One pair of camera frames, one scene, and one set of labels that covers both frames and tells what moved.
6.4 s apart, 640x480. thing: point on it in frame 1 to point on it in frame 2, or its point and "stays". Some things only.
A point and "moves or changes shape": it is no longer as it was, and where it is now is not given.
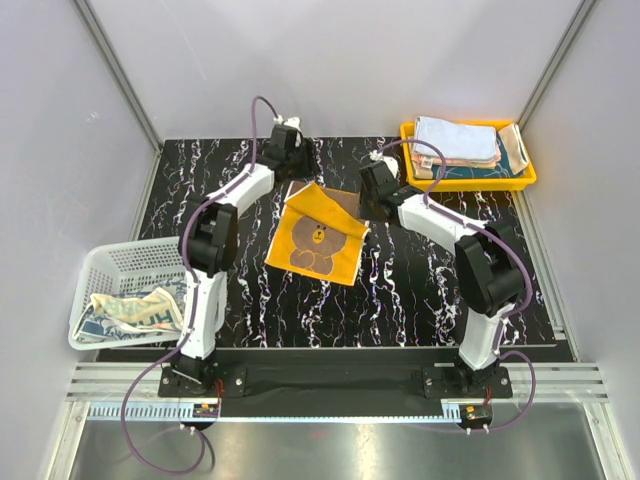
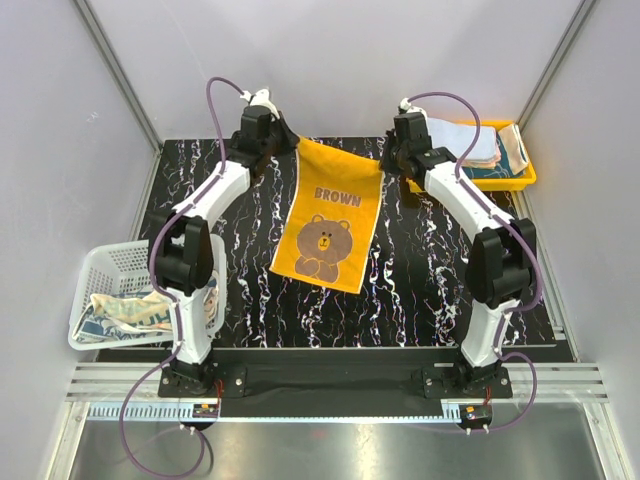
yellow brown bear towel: [317, 237] moves or changes shape
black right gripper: [364, 209] to [389, 142]
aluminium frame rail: [559, 383] stays
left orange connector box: [205, 410] stays
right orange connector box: [475, 415] stays
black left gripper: [308, 167] to [289, 139]
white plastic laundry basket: [116, 266] stays
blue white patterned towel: [111, 315] stays
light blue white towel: [455, 141] stays
